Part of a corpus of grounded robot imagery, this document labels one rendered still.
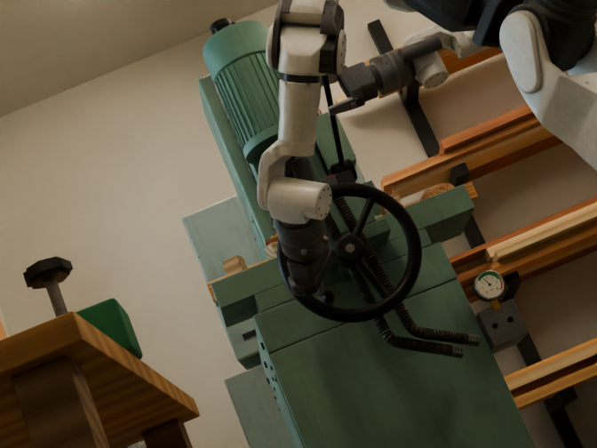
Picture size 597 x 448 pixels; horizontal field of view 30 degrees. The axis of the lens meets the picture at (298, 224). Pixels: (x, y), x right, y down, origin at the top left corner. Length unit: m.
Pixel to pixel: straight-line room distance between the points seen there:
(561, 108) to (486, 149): 2.69
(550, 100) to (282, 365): 0.81
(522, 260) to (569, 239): 0.20
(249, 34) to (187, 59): 2.65
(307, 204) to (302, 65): 0.24
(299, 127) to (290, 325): 0.59
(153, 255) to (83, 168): 0.55
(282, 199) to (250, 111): 0.70
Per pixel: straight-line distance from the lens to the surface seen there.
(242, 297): 2.35
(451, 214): 2.42
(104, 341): 0.91
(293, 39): 1.89
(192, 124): 5.17
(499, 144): 4.62
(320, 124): 2.84
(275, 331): 2.34
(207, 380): 4.87
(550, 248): 4.44
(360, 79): 2.51
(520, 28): 1.95
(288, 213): 1.92
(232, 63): 2.63
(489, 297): 2.32
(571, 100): 1.91
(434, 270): 2.38
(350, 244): 2.18
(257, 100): 2.59
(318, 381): 2.32
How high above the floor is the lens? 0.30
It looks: 16 degrees up
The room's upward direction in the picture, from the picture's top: 23 degrees counter-clockwise
